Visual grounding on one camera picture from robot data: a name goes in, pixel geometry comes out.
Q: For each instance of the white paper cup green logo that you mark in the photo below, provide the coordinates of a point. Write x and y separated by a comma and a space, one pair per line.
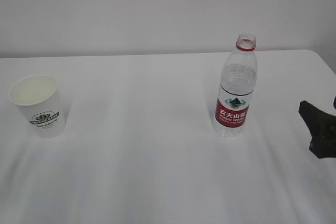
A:
38, 100

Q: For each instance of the clear water bottle red label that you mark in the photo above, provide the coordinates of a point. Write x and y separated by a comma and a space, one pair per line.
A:
238, 80

